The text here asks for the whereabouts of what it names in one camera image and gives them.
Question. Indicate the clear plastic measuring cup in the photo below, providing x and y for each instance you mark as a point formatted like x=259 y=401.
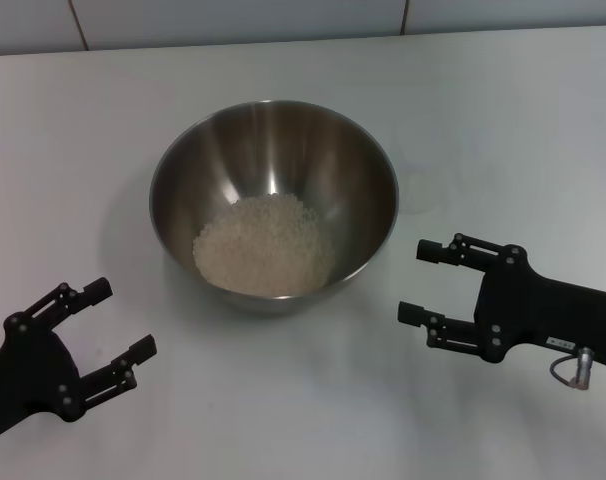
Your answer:
x=428 y=192

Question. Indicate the white backdrop board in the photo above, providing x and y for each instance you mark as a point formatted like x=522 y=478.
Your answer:
x=233 y=20
x=508 y=12
x=23 y=25

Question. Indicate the white rice grains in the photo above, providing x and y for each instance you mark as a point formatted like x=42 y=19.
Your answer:
x=263 y=245

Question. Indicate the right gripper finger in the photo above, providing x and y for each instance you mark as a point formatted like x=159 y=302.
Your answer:
x=430 y=251
x=412 y=314

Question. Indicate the stainless steel mixing bowl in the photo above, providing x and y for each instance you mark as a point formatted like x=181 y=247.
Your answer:
x=208 y=165

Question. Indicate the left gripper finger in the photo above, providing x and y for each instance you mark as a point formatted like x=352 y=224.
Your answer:
x=143 y=349
x=97 y=291

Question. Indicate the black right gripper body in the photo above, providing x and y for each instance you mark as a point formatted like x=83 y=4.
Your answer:
x=533 y=310

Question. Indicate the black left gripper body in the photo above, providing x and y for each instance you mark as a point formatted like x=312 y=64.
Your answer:
x=28 y=375

